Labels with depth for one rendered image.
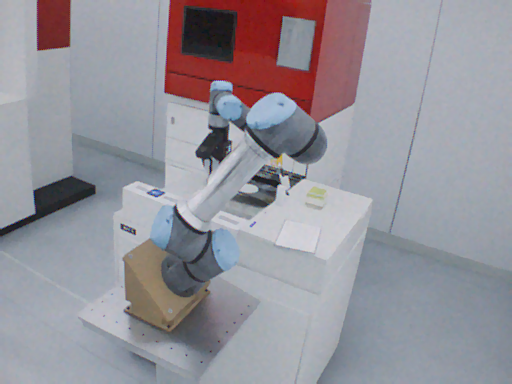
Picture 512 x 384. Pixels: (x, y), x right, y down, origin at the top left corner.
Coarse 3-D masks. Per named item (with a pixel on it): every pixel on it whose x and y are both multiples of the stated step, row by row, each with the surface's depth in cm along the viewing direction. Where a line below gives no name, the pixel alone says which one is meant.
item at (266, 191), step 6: (252, 180) 226; (258, 180) 227; (264, 180) 228; (270, 180) 229; (258, 186) 220; (264, 186) 221; (270, 186) 222; (276, 186) 223; (240, 192) 212; (246, 192) 212; (252, 192) 213; (258, 192) 214; (264, 192) 215; (270, 192) 216; (276, 192) 216; (264, 198) 209; (270, 198) 210
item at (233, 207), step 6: (228, 204) 203; (234, 204) 204; (240, 204) 205; (246, 204) 205; (222, 210) 203; (228, 210) 201; (234, 210) 200; (240, 210) 199; (246, 210) 200; (252, 210) 201; (258, 210) 201; (240, 216) 199; (246, 216) 198; (252, 216) 196
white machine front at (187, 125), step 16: (176, 96) 238; (176, 112) 241; (192, 112) 236; (208, 112) 232; (176, 128) 244; (192, 128) 239; (176, 144) 248; (192, 144) 243; (176, 160) 251; (192, 160) 246; (288, 160) 220; (304, 176) 219
